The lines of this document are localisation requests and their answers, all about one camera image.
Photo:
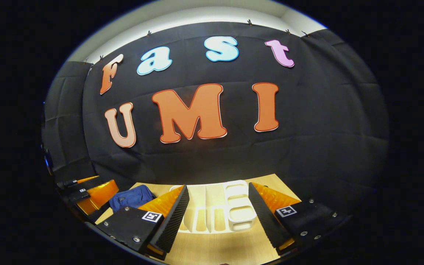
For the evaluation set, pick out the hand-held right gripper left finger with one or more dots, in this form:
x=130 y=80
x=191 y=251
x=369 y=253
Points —
x=175 y=221

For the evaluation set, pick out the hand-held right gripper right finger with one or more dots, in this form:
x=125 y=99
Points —
x=263 y=221

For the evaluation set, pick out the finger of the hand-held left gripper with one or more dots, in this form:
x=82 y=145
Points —
x=99 y=195
x=83 y=183

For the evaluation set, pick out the white bookshelf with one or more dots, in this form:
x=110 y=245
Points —
x=239 y=211

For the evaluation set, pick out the blue schoolbag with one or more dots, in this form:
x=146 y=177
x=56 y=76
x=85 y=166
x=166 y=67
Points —
x=131 y=198

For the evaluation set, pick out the black backdrop cloth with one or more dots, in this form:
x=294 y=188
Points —
x=307 y=147

